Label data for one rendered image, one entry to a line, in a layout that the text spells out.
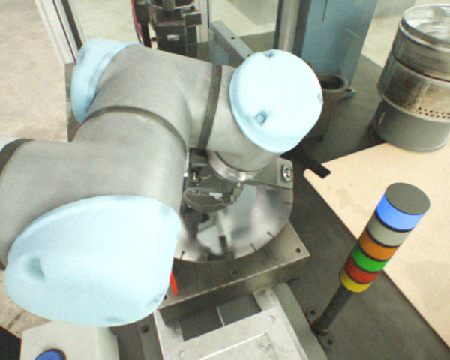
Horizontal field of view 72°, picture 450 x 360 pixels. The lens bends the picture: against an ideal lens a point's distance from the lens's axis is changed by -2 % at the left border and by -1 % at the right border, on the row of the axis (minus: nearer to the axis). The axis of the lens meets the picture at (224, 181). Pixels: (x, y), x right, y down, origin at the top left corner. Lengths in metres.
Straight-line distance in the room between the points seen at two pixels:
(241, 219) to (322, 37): 0.77
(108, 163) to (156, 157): 0.03
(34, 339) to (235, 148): 0.46
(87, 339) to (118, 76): 0.43
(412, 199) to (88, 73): 0.33
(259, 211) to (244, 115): 0.37
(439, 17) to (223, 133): 1.03
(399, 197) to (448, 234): 0.60
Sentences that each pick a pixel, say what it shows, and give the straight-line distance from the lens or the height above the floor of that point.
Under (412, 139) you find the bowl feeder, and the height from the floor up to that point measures 0.80.
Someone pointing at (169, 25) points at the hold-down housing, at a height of 1.25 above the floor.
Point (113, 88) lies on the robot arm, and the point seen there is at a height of 1.30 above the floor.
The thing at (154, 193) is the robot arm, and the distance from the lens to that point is 0.16.
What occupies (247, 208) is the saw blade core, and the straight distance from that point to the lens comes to 0.59.
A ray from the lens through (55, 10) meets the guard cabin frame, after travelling 1.62.
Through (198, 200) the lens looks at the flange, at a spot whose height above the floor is 0.96.
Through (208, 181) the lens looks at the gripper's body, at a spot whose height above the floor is 1.10.
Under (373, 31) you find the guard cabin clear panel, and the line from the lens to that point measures 1.76.
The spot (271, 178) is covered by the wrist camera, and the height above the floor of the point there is 1.10.
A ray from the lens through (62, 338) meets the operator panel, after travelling 0.59.
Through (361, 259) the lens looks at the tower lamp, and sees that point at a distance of 0.45.
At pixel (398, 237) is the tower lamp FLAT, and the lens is 0.41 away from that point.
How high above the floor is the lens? 1.41
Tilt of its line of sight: 47 degrees down
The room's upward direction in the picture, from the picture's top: straight up
